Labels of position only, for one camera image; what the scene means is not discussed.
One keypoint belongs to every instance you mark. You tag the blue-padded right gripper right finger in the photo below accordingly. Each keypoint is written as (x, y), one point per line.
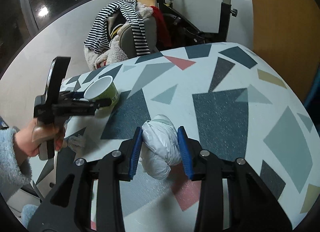
(232, 197)

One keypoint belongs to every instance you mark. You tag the yellow-green paper cup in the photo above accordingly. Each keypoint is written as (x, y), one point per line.
(103, 92)

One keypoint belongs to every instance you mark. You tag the white paper ball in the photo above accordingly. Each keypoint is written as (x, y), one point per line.
(160, 149)

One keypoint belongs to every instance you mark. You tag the clear plastic bag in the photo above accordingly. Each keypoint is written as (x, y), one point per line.
(76, 143)

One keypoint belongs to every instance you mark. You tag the person's left hand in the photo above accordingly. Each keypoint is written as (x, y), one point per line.
(28, 139)

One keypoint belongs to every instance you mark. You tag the light blue fuzzy sleeve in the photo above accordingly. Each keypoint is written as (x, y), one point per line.
(13, 176)

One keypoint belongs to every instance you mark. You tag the striped black white shirt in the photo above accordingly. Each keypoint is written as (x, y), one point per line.
(113, 19)

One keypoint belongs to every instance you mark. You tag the geometric patterned tablecloth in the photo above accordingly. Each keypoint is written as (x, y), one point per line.
(226, 97)

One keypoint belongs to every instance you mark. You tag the chair with clothes pile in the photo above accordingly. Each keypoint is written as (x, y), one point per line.
(122, 47)

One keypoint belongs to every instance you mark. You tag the black exercise bike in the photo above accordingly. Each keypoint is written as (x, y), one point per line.
(205, 15)

